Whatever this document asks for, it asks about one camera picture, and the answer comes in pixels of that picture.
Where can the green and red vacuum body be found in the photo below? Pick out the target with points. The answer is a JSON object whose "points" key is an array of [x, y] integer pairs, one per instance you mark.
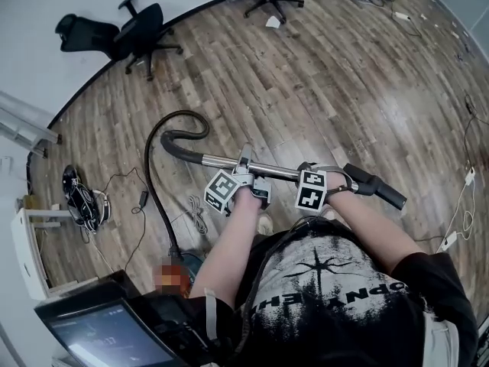
{"points": [[195, 262]]}

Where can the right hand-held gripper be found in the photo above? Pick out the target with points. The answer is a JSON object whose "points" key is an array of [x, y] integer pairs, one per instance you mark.
{"points": [[311, 193]]}

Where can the white paper scrap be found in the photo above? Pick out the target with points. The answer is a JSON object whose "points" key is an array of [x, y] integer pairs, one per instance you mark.
{"points": [[273, 22]]}

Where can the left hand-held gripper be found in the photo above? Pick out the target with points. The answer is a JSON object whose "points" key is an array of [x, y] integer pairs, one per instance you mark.
{"points": [[221, 189]]}

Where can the brown cardboard box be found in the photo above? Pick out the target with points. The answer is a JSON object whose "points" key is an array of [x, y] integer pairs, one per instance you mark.
{"points": [[28, 200]]}

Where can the white table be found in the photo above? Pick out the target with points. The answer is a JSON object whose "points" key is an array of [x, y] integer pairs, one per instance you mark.
{"points": [[23, 243]]}

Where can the person's right forearm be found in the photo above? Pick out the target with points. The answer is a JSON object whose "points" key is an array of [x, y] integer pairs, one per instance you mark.
{"points": [[366, 228]]}

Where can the silver vacuum wand tube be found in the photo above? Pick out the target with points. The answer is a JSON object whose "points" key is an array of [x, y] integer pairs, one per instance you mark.
{"points": [[279, 171]]}

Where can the person's left forearm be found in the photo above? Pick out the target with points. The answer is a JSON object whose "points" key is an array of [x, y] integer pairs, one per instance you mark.
{"points": [[229, 243]]}

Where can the person's black printed t-shirt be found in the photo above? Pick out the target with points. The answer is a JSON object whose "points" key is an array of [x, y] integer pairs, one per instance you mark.
{"points": [[344, 281]]}

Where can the person's beige shoe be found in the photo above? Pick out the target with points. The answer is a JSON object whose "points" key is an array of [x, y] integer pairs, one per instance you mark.
{"points": [[265, 224], [328, 212]]}

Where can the black display device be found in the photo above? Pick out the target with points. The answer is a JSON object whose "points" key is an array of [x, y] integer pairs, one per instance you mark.
{"points": [[107, 338]]}

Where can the person's right hand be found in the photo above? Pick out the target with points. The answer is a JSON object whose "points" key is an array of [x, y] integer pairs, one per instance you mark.
{"points": [[338, 185]]}

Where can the black power adapter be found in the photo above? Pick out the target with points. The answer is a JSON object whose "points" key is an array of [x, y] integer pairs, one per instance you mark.
{"points": [[143, 199]]}

